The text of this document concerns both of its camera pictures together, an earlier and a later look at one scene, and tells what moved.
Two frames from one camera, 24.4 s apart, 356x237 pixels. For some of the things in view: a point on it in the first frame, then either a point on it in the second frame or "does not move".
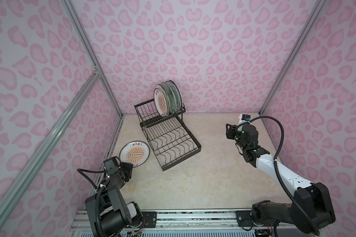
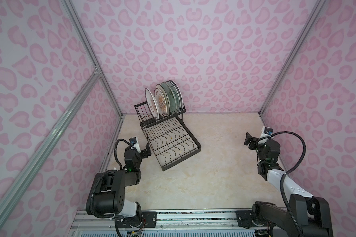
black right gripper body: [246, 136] to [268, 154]
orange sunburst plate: [160, 102] does not move
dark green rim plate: [181, 97] does not move
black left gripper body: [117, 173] to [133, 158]
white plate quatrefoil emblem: [177, 96] does not move
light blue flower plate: [172, 101] does not move
